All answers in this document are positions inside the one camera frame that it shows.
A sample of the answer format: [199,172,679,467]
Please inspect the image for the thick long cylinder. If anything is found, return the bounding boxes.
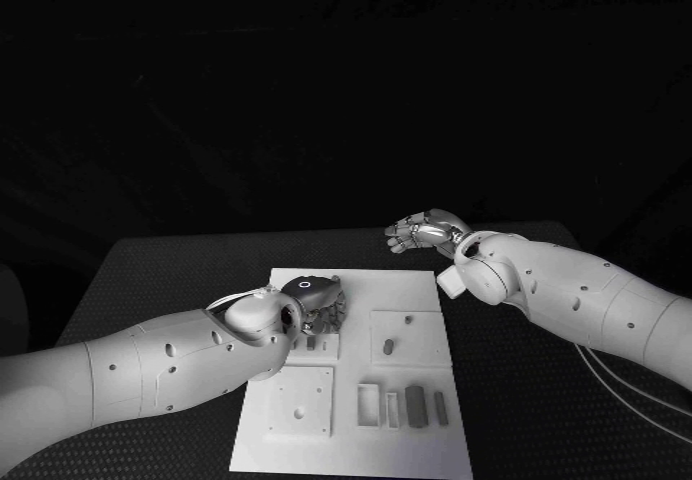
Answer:
[402,384,431,429]

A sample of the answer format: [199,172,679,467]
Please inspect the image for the white cable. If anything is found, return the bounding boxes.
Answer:
[581,346,692,413]
[572,343,692,444]
[205,285,278,312]

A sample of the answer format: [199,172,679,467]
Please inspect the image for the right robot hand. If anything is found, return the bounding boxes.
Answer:
[383,208,474,260]

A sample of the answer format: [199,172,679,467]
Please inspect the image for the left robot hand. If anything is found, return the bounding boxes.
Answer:
[278,274,349,336]

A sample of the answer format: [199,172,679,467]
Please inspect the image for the thin long cylinder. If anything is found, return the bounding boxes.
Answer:
[432,390,451,428]

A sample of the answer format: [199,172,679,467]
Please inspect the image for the white task board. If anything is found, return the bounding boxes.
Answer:
[228,267,476,480]

